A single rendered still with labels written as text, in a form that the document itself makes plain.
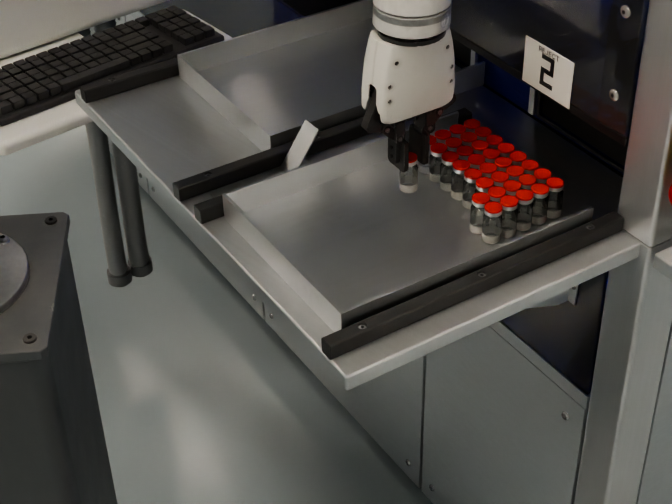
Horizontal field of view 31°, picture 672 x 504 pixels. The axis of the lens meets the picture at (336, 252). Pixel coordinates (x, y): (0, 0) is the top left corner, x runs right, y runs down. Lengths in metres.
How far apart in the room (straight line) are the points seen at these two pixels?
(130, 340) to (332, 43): 1.05
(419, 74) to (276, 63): 0.46
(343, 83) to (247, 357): 1.00
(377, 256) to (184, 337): 1.30
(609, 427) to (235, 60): 0.73
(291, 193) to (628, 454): 0.57
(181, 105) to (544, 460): 0.72
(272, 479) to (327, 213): 0.97
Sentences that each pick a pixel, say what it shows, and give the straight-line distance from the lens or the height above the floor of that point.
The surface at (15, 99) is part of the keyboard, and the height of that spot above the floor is 0.83.
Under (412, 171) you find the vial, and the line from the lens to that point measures 1.41.
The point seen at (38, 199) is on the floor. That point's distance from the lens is 3.12.
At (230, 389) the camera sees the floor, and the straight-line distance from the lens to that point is 2.49.
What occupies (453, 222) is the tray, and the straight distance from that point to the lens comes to 1.42.
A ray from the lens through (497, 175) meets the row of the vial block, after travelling 1.42.
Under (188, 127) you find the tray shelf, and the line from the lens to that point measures 1.62.
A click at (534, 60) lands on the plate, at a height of 1.02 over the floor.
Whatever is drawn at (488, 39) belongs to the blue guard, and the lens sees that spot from 1.53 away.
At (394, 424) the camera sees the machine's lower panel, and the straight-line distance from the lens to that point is 2.15.
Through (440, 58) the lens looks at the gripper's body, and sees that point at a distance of 1.34.
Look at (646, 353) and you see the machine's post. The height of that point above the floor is 0.71.
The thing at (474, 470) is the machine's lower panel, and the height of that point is 0.27.
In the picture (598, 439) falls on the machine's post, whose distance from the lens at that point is 1.64.
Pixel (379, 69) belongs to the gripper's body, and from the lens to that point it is 1.31.
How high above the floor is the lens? 1.71
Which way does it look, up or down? 37 degrees down
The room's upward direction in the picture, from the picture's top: 1 degrees counter-clockwise
